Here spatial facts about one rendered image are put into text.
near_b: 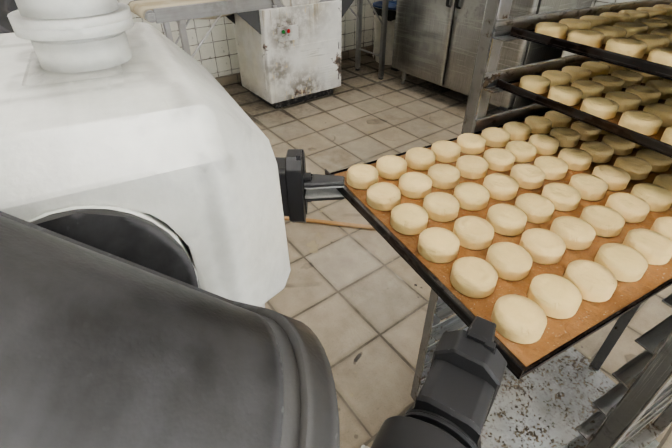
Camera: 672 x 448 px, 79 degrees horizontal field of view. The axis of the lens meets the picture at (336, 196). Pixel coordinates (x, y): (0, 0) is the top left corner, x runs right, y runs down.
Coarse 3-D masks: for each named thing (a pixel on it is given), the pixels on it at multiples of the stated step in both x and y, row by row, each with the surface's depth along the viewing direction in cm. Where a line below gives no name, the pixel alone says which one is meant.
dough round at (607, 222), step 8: (584, 208) 56; (592, 208) 55; (600, 208) 55; (608, 208) 55; (584, 216) 54; (592, 216) 54; (600, 216) 54; (608, 216) 54; (616, 216) 54; (592, 224) 53; (600, 224) 53; (608, 224) 52; (616, 224) 52; (624, 224) 53; (600, 232) 53; (608, 232) 53; (616, 232) 53
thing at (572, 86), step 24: (552, 72) 75; (576, 72) 75; (600, 72) 77; (624, 72) 75; (552, 96) 68; (576, 96) 66; (600, 96) 69; (624, 96) 65; (648, 96) 66; (624, 120) 59; (648, 120) 57
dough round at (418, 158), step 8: (408, 152) 68; (416, 152) 68; (424, 152) 68; (432, 152) 68; (408, 160) 67; (416, 160) 66; (424, 160) 66; (432, 160) 67; (416, 168) 67; (424, 168) 67
